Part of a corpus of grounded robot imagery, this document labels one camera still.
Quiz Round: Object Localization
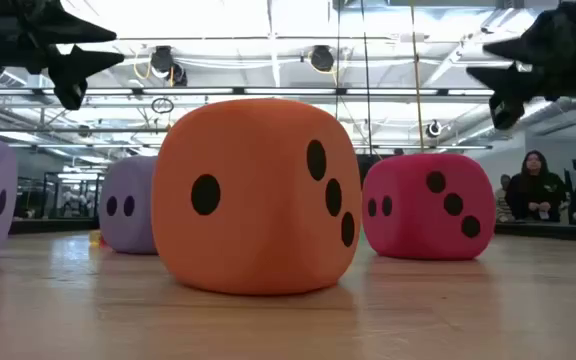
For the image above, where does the red foam die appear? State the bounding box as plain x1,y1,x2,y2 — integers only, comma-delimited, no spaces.
361,152,497,261

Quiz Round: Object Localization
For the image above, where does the orange foam die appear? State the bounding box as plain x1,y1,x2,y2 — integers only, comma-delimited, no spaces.
150,97,363,296

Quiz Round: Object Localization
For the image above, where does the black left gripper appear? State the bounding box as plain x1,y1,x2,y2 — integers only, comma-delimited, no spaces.
0,0,125,111

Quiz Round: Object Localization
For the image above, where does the black hanging cable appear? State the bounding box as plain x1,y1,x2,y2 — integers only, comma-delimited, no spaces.
335,0,343,121
359,0,374,156

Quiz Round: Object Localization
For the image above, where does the long ceiling light bar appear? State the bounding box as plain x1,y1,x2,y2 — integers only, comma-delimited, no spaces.
0,87,492,97

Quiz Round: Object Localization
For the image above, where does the coiled black cable loop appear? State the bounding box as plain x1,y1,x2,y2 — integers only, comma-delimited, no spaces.
150,96,175,115

